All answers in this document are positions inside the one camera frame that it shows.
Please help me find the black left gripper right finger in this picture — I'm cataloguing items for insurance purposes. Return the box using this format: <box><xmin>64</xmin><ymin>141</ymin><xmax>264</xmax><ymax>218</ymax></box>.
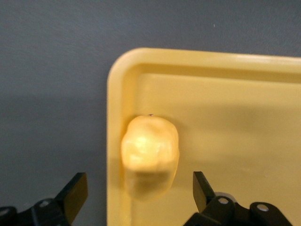
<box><xmin>182</xmin><ymin>171</ymin><xmax>293</xmax><ymax>226</ymax></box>

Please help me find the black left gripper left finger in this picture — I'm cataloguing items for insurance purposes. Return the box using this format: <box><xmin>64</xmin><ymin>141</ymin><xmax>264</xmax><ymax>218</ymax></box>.
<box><xmin>0</xmin><ymin>172</ymin><xmax>89</xmax><ymax>226</ymax></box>

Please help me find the yellow plastic tray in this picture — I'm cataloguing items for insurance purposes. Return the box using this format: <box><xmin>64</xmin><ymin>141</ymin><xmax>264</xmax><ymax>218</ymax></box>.
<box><xmin>106</xmin><ymin>47</ymin><xmax>301</xmax><ymax>226</ymax></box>

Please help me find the yellow potato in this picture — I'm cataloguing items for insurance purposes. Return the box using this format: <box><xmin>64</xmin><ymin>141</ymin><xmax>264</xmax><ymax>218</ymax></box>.
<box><xmin>120</xmin><ymin>113</ymin><xmax>180</xmax><ymax>201</ymax></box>

